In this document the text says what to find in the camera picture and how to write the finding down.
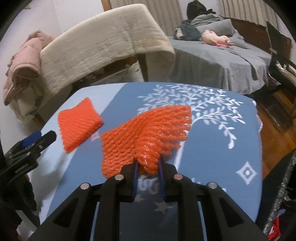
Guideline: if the red plastic bag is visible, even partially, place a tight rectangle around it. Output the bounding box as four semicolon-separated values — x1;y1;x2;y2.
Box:
267;209;285;241

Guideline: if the orange foam net sleeve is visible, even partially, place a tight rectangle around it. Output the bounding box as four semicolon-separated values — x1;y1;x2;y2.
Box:
101;105;192;178

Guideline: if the black lined trash bin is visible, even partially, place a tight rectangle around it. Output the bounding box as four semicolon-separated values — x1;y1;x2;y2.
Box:
255;150;295;235

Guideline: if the blue coffee tree mat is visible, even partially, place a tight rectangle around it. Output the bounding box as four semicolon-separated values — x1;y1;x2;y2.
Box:
38;81;265;241

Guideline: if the pink padded jacket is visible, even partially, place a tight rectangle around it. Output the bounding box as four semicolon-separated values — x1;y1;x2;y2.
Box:
3;30;54;106

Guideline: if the beige quilt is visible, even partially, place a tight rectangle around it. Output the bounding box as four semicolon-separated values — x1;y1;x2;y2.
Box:
40;4;175;95

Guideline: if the black office chair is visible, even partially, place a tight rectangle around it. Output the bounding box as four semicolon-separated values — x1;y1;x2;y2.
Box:
266;22;295;128

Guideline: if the bed with grey sheet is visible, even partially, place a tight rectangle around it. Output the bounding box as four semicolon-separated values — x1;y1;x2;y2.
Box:
169;37;277;94

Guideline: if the silver cushion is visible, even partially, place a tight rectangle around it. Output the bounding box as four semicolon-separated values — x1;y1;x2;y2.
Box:
276;61;295;85

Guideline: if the left beige curtain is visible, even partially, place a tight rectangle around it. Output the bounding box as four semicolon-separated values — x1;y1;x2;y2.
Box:
109;0;185;37

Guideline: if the beige curtain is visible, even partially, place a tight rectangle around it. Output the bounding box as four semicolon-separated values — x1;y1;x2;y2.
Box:
109;0;185;37
218;0;280;30

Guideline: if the dark clothes pile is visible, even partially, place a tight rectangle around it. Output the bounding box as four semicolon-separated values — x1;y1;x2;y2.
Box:
174;21;201;41

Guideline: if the pink plush toy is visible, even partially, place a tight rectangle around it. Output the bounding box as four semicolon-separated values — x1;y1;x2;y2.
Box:
201;30;234;48

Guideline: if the wooden bed headboard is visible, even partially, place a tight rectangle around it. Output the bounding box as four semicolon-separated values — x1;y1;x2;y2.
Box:
231;19;292;58

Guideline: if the grey pillow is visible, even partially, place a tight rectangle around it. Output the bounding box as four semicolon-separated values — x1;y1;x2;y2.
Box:
196;19;236;36

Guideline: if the wooden coat rack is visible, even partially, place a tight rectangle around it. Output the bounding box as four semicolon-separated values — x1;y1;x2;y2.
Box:
186;1;216;20

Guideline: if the right beige curtain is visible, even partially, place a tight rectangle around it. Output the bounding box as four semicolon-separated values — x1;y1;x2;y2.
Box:
218;0;280;30

